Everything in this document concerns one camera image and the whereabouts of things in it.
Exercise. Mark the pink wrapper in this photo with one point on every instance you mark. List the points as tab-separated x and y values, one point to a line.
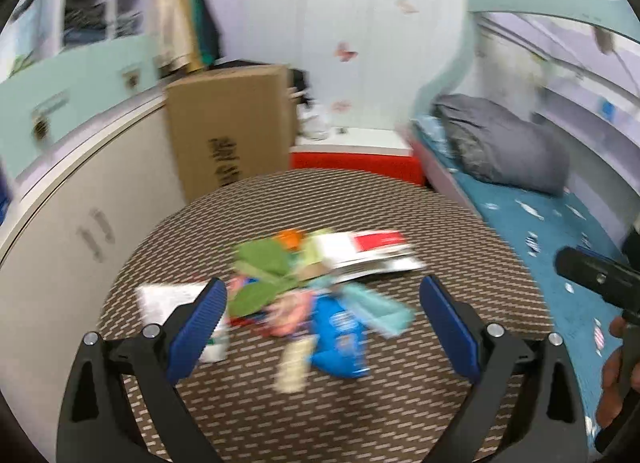
290	315

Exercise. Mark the light blue patterned pillow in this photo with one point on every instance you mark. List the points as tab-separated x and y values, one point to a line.
430	135

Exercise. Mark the white plastic bag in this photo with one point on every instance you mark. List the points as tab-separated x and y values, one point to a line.
315	123

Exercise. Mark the blue snack packet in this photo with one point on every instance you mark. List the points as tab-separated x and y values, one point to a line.
340	338

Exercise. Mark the person's right hand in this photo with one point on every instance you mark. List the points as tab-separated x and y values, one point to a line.
610	393

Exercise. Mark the pale butterfly wall sticker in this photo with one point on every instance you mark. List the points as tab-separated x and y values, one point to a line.
407	3

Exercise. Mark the white printed paper wrapper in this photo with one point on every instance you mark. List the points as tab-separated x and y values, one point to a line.
160	300

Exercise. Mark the bed with teal quilt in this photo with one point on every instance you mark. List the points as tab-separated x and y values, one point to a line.
525	223

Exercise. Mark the red storage box white top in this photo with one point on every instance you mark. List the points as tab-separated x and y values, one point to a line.
350	163

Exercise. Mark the dark folded clothes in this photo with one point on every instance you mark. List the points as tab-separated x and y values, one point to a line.
85	23

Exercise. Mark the pale green wrapper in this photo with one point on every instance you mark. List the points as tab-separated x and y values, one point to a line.
312	250

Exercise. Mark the beige hanging garment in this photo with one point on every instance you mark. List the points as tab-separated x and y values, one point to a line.
172	28

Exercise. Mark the red and white box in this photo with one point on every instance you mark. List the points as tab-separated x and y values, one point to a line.
380	240

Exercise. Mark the small pink butterfly wall sticker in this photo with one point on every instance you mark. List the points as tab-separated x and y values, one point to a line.
340	106

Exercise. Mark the brown cardboard box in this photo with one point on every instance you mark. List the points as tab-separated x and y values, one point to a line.
225	113

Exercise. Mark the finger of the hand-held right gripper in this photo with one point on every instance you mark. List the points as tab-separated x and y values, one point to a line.
590	273

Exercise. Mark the white cube shelf unit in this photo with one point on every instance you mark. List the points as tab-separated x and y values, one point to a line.
112	8

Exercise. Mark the lavender wall shelf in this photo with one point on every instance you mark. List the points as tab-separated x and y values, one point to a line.
575	93

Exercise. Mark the teal green hanging garment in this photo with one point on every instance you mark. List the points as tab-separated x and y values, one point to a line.
205	28

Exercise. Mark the beige wrapper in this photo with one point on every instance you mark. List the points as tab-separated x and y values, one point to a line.
292	368

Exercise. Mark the brown striped tablecloth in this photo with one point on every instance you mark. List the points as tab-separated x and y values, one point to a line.
350	203

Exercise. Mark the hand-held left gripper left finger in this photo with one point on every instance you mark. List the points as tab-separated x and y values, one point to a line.
200	323

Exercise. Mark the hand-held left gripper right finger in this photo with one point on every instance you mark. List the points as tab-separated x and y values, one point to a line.
450	333

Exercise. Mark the small orange wrapper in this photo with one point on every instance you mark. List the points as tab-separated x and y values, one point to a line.
290	239

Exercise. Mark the mint green drawer cabinet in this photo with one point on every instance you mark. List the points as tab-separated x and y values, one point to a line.
90	73

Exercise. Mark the grey folded duvet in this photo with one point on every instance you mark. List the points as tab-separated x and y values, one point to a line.
500	143

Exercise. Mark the green packet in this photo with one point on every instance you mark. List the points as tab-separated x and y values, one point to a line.
260	258

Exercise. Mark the teal packet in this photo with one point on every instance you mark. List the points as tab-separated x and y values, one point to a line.
385	315

